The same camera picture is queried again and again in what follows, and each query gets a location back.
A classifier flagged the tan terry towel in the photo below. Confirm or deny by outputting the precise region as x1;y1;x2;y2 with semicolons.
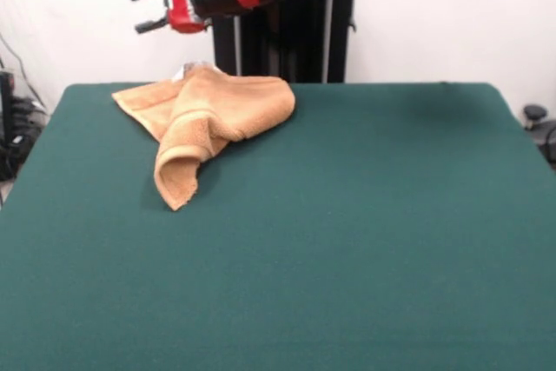
111;62;297;211

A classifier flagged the black power strip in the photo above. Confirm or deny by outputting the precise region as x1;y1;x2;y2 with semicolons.
10;97;49;159

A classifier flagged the black chair caster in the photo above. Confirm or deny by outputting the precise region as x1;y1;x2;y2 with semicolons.
523;104;549;131

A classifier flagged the black chair base leg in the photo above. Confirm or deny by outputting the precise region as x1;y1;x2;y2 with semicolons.
533;121;556;168

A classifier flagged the grey cable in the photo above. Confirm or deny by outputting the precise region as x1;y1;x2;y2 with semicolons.
0;34;47;111

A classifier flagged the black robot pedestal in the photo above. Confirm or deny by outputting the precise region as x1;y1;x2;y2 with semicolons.
190;0;377;84

